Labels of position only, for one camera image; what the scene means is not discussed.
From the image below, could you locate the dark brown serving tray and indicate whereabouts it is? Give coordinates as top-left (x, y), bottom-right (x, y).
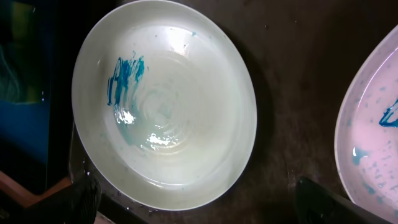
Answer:
top-left (46, 0), bottom-right (398, 224)

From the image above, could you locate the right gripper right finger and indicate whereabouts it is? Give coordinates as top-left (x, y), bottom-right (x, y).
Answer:
top-left (294, 177), bottom-right (389, 224)

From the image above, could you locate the blue water tray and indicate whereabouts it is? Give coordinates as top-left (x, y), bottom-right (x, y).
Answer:
top-left (1, 1), bottom-right (57, 195)

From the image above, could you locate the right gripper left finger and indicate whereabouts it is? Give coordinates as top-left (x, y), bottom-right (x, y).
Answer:
top-left (18, 177), bottom-right (102, 224)

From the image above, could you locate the white plate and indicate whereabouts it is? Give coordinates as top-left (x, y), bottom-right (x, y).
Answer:
top-left (72, 1), bottom-right (257, 211)
top-left (334, 28), bottom-right (397, 223)

